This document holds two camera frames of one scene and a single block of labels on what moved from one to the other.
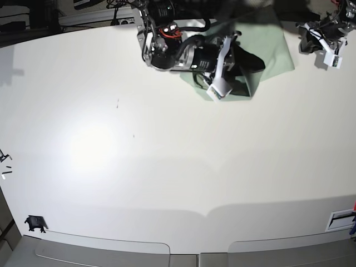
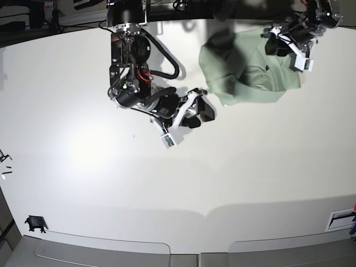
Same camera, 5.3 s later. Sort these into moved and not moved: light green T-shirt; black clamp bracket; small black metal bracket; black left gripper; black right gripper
Moved: light green T-shirt; black right gripper; black left gripper
Not moved: small black metal bracket; black clamp bracket
